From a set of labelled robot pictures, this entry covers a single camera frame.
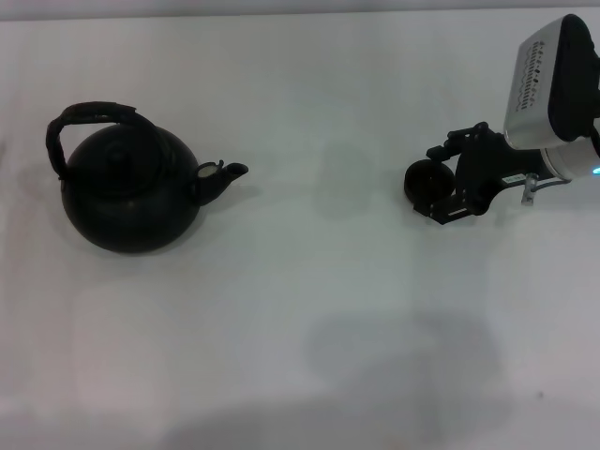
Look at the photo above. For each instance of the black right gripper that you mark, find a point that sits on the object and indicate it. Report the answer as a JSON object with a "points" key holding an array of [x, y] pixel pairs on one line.
{"points": [[487, 164]]}

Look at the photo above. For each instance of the small dark teacup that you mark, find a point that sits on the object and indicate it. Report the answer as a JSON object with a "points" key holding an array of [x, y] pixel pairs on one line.
{"points": [[424, 180]]}

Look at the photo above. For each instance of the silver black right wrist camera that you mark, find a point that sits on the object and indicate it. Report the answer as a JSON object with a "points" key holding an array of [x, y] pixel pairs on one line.
{"points": [[562, 79]]}

